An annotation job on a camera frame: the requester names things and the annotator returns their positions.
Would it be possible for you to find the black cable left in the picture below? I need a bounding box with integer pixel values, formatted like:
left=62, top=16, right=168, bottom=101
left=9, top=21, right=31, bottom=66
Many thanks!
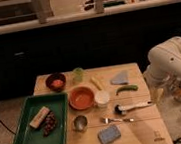
left=0, top=106, right=17, bottom=138

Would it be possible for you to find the tan wooden block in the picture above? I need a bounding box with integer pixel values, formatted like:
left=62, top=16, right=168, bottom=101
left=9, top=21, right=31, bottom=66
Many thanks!
left=30, top=106, right=50, bottom=129

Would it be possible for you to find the green translucent cup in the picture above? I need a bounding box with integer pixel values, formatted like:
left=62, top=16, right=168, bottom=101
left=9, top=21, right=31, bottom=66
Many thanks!
left=73, top=67, right=84, bottom=84

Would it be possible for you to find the small metal cup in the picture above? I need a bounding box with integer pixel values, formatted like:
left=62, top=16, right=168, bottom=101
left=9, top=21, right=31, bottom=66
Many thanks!
left=74, top=115, right=88, bottom=132

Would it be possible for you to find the dark grape bunch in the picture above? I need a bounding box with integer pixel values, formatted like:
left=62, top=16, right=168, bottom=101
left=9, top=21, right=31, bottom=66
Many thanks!
left=43, top=111, right=57, bottom=136

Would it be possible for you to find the dark red small bowl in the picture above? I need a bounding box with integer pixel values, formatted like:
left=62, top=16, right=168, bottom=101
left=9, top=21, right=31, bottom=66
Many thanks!
left=45, top=73, right=66, bottom=92

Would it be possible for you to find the yellow banana piece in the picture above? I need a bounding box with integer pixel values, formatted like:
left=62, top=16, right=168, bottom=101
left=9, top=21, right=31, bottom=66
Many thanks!
left=91, top=77, right=103, bottom=90

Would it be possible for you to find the metal fork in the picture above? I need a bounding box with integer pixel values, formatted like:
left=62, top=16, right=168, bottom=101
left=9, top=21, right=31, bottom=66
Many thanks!
left=101, top=118, right=134, bottom=124

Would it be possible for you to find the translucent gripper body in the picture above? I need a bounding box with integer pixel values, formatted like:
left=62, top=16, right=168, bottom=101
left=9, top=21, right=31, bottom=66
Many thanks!
left=143, top=65, right=169, bottom=104

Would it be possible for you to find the orange-red bowl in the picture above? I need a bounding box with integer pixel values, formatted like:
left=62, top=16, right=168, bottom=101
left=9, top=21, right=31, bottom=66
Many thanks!
left=68, top=86, right=94, bottom=110

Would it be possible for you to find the green plastic tray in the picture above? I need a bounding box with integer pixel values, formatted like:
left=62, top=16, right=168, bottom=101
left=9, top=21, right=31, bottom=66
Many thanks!
left=13, top=92, right=68, bottom=144

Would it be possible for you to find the white cup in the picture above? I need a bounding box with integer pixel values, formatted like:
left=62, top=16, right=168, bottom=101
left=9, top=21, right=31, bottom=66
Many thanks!
left=94, top=90, right=110, bottom=108

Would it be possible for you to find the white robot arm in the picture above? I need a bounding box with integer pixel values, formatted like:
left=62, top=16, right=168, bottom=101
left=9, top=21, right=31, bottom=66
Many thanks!
left=143, top=36, right=181, bottom=104

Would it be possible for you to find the blue sponge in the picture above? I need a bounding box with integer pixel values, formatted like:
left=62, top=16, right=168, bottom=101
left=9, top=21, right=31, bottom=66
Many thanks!
left=98, top=125, right=121, bottom=144

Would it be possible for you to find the orange fruit in bowl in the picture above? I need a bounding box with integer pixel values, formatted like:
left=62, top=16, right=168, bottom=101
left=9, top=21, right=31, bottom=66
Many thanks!
left=51, top=79, right=63, bottom=88

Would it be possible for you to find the green chili pepper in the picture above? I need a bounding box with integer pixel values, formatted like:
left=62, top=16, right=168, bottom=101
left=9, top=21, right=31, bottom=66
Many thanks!
left=116, top=84, right=139, bottom=95

